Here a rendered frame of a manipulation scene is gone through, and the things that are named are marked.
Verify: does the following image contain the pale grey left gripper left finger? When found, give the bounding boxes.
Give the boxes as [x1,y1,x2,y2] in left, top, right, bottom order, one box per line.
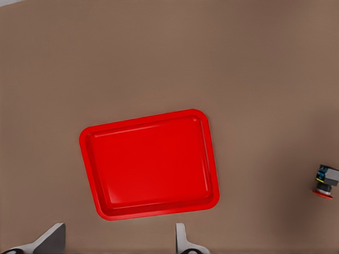
[0,222,66,254]

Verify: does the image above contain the red push-button switch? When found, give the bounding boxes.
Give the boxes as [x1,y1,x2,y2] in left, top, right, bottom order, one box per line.
[311,164,339,199]

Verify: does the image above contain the red rectangular tray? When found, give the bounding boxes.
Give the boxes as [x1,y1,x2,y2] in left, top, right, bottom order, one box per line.
[78,108,220,222]

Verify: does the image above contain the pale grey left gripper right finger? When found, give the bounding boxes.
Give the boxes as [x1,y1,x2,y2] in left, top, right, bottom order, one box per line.
[175,222,211,254]

